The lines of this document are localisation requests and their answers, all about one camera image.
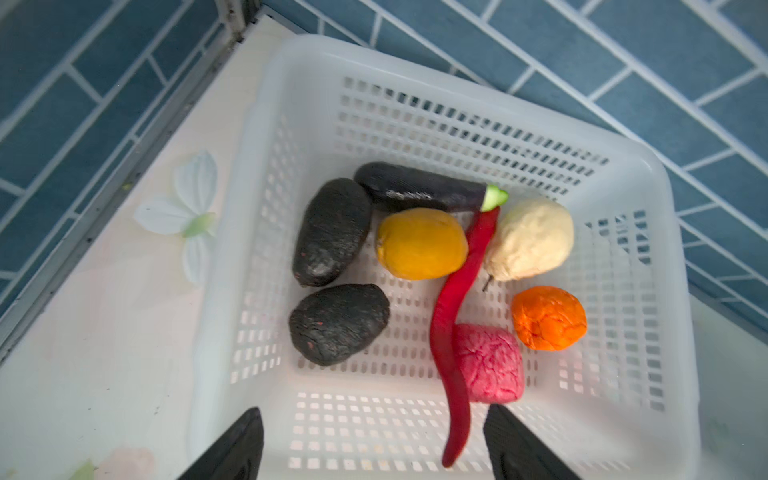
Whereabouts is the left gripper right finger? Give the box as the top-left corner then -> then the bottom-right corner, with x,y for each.
483,404 -> 580,480

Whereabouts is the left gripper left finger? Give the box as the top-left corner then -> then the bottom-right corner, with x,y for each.
179,407 -> 264,480

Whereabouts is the yellow toy lemon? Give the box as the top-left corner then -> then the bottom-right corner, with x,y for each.
375,208 -> 469,281

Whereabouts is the pink toy fruit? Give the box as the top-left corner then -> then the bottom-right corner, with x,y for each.
454,324 -> 525,404

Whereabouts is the red toy chili pepper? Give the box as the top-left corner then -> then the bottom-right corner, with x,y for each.
429,207 -> 501,468

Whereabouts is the white plastic perforated basket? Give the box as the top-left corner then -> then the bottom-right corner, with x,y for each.
187,35 -> 700,479

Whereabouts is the orange toy tangerine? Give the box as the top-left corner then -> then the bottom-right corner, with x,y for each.
510,286 -> 588,351

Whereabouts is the black toy avocado lower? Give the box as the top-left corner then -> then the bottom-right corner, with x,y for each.
288,284 -> 390,367

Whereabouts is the black toy avocado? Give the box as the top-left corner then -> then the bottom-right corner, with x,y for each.
288,284 -> 390,367
292,178 -> 373,287

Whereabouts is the black toy avocado upper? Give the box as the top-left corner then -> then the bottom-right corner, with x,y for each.
292,178 -> 373,287

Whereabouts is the dark toy eggplant green stem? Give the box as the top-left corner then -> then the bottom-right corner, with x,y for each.
353,161 -> 509,213

